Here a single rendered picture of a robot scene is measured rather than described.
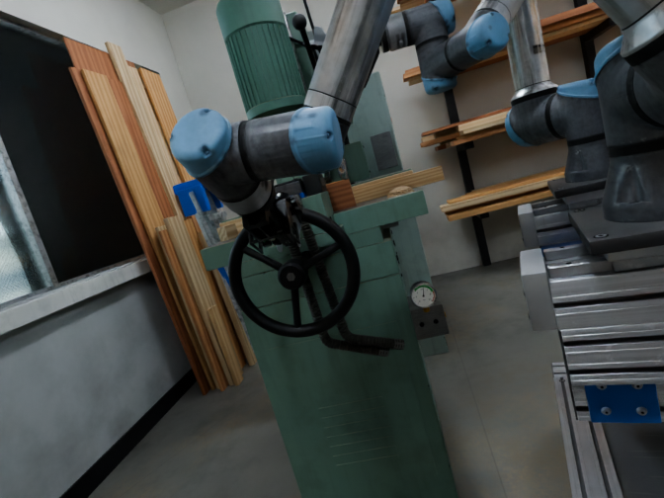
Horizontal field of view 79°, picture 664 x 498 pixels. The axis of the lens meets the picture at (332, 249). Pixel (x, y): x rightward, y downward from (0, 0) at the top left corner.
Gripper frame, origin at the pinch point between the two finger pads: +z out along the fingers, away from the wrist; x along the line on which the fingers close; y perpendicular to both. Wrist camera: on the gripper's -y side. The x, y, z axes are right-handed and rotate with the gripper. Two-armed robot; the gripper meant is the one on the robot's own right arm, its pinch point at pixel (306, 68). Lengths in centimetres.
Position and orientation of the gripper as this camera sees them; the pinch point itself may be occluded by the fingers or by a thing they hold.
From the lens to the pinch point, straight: 108.9
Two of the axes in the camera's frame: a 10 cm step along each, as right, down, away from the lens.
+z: -9.6, 2.3, 1.6
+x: 1.4, 8.9, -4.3
